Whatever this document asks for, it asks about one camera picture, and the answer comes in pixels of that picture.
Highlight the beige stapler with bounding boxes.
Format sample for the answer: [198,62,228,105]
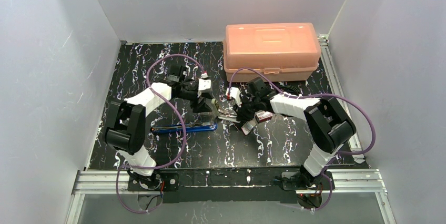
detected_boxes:
[210,98,239,123]

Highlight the red staples box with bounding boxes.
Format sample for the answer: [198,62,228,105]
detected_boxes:
[255,110,273,123]

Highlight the blue stapler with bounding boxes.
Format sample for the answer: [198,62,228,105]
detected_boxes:
[150,122,218,135]

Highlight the cardboard staples tray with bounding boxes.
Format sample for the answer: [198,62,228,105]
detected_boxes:
[241,120,257,136]

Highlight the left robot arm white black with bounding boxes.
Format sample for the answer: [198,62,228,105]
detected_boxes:
[103,65,213,177]

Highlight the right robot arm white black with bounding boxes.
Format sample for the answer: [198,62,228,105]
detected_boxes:
[226,77,357,187]

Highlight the orange plastic toolbox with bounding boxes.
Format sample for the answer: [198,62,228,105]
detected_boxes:
[223,23,321,83]

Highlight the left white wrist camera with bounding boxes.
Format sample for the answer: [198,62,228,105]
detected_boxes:
[197,78,214,99]

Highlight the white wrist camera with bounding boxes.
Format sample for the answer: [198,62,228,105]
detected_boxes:
[197,78,214,99]
[226,87,242,107]

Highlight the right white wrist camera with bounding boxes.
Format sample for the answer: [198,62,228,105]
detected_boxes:
[226,87,242,107]

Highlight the coiled black cable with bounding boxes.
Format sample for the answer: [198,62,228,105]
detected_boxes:
[277,83,307,95]

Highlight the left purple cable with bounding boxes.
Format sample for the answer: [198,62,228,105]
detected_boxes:
[115,54,210,215]

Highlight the purple cable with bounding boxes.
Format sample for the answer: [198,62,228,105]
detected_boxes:
[227,67,377,212]
[115,54,210,215]

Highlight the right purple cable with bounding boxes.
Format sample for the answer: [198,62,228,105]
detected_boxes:
[227,67,377,212]

